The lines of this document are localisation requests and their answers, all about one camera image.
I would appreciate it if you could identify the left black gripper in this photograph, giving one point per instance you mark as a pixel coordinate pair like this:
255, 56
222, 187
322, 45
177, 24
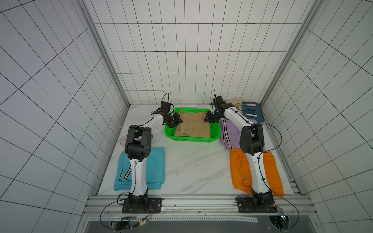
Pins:
177, 121

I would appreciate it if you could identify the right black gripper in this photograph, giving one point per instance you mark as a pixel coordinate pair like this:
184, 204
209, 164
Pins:
210, 116

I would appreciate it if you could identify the green plastic basket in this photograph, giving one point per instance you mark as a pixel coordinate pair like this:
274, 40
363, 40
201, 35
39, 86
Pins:
214, 128

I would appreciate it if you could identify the beige pants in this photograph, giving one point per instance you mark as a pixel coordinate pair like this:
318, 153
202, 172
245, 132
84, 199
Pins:
193, 125

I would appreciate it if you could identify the purple pants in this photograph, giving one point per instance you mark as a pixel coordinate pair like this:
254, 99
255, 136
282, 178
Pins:
230, 134

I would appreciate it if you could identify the teal pants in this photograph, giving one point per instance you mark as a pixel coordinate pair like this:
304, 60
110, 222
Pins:
155, 170

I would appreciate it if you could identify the orange pants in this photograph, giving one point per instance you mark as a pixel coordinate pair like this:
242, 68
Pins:
241, 172

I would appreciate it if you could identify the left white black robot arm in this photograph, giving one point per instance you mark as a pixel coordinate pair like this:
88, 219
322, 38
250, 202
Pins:
138, 147

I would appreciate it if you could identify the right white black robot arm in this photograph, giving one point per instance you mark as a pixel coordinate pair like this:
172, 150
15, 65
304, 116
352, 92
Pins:
261, 192

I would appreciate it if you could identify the dark blue tray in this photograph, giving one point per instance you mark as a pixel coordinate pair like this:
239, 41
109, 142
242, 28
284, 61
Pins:
253, 110

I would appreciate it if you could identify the pink plastic cup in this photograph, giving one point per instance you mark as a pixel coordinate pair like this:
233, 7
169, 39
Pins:
123, 140

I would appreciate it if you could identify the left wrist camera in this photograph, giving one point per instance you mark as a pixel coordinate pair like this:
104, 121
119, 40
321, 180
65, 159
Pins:
165, 107

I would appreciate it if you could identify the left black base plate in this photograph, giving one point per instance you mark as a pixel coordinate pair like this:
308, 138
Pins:
149, 205

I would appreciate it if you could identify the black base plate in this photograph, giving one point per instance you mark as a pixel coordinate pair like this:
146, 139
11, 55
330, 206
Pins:
149, 205
248, 205

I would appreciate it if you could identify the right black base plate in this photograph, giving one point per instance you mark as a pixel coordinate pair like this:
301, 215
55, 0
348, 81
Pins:
248, 205

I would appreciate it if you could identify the aluminium mounting rail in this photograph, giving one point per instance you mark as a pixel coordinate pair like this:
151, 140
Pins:
109, 205

